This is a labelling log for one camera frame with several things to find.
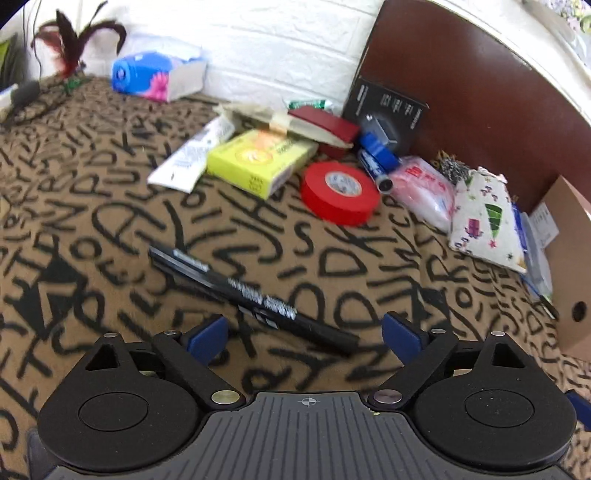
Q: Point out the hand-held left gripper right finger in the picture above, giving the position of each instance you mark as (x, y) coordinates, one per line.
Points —
(400, 334)

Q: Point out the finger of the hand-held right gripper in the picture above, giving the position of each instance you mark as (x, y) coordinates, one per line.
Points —
(580, 403)

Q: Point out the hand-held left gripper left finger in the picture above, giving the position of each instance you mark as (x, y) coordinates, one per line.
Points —
(208, 339)

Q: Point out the black marker pen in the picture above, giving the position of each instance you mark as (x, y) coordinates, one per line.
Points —
(258, 304)

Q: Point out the brown cardboard box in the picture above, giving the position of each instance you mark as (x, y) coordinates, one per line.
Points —
(575, 277)

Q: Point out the white festive print pouch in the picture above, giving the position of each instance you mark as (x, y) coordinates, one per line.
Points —
(485, 221)

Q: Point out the clear glasses case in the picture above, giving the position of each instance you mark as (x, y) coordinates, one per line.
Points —
(540, 267)

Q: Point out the pink plastic packet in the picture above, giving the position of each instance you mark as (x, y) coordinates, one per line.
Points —
(425, 194)

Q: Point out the red tape roll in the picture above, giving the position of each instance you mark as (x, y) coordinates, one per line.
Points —
(337, 198)

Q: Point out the letter printed brown blanket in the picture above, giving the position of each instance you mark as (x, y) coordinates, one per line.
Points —
(115, 221)

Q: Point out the blue wipes packet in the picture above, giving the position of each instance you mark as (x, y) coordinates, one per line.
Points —
(521, 230)

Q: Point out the blue marker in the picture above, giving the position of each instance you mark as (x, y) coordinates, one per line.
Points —
(376, 170)

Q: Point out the white tube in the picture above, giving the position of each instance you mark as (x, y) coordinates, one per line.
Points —
(189, 157)

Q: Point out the yellow box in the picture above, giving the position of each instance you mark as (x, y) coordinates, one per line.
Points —
(258, 159)

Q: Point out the blue tape roll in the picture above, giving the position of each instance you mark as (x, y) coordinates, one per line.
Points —
(376, 142)

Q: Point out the small dark red box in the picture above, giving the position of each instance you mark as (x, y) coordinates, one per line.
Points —
(323, 127)

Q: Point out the black product box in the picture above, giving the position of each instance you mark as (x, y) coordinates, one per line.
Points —
(397, 110)

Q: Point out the beige taped bundle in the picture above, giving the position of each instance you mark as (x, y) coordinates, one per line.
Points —
(258, 117)

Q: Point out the green snack packet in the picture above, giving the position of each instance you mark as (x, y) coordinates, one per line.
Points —
(309, 105)

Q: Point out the dark brown wooden headboard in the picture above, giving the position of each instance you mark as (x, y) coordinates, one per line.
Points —
(461, 74)

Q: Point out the blue floral tissue pack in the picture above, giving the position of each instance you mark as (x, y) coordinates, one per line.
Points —
(152, 74)

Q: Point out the dark red feather toy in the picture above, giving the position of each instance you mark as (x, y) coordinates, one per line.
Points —
(69, 41)

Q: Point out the floral plastic bag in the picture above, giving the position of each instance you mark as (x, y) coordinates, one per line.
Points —
(565, 23)

